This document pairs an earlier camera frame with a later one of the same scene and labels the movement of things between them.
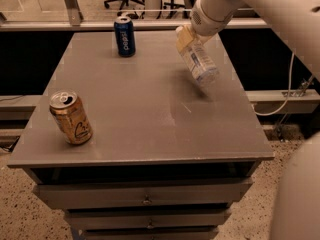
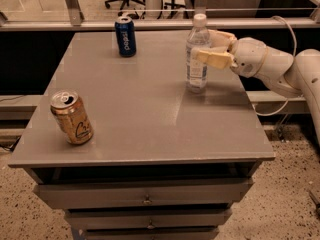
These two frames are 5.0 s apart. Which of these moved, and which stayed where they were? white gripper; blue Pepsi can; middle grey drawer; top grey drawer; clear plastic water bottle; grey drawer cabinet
Moved: white gripper; clear plastic water bottle
Stayed: middle grey drawer; blue Pepsi can; top grey drawer; grey drawer cabinet
